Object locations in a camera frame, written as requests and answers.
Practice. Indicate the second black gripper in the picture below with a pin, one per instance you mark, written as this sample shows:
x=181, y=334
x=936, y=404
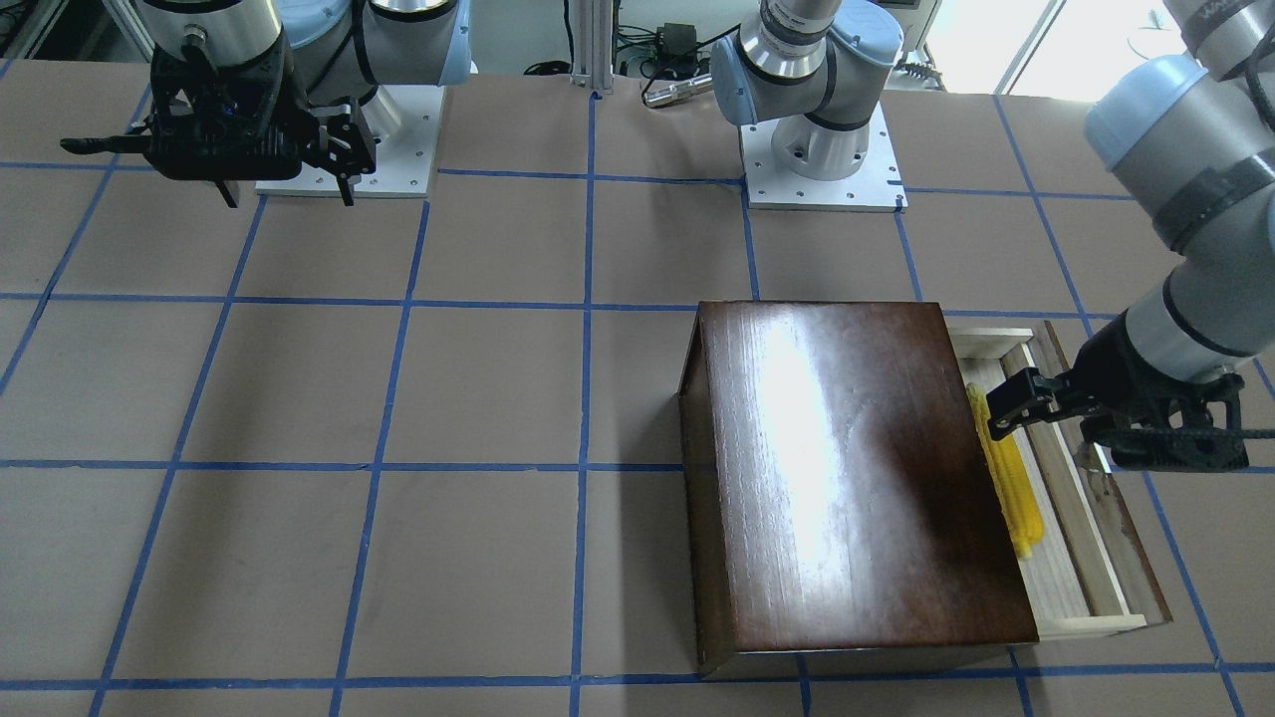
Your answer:
x=292, y=108

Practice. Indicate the yellow toy corn cob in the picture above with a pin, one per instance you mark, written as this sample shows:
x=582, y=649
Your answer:
x=1011, y=481

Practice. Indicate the aluminium frame post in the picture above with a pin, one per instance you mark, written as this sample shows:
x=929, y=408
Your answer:
x=592, y=45

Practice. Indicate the dark wooden drawer box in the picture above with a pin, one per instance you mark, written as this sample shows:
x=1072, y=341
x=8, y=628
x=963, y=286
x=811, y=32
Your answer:
x=839, y=503

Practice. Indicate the wooden drawer with white handle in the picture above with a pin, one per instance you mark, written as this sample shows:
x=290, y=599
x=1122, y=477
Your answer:
x=1090, y=575

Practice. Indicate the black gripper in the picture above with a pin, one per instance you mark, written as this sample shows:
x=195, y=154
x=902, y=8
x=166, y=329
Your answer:
x=1116, y=364

